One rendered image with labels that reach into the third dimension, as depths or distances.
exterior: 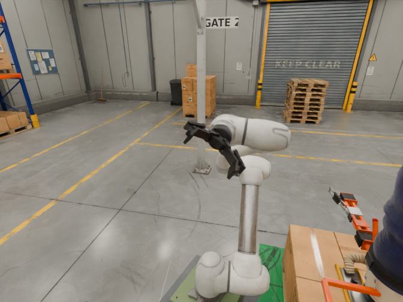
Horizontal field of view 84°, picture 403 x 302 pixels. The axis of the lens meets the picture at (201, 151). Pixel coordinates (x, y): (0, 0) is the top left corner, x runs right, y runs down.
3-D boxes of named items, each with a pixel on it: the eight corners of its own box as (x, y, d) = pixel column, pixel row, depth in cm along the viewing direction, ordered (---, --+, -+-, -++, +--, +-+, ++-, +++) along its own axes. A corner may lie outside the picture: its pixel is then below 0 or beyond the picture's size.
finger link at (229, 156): (214, 146, 68) (217, 147, 69) (231, 172, 60) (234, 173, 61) (222, 136, 67) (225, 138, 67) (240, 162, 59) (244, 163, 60)
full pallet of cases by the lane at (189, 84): (210, 118, 787) (210, 66, 717) (182, 117, 807) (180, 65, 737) (215, 111, 895) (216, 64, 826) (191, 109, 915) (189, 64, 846)
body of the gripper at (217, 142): (223, 152, 75) (219, 162, 66) (203, 136, 74) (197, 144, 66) (237, 135, 72) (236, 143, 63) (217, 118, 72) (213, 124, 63)
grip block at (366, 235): (382, 253, 107) (386, 244, 104) (358, 248, 109) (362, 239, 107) (375, 240, 114) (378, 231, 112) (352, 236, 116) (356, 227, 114)
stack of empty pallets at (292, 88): (321, 124, 722) (330, 82, 670) (285, 122, 744) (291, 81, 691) (312, 114, 838) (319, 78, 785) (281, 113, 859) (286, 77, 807)
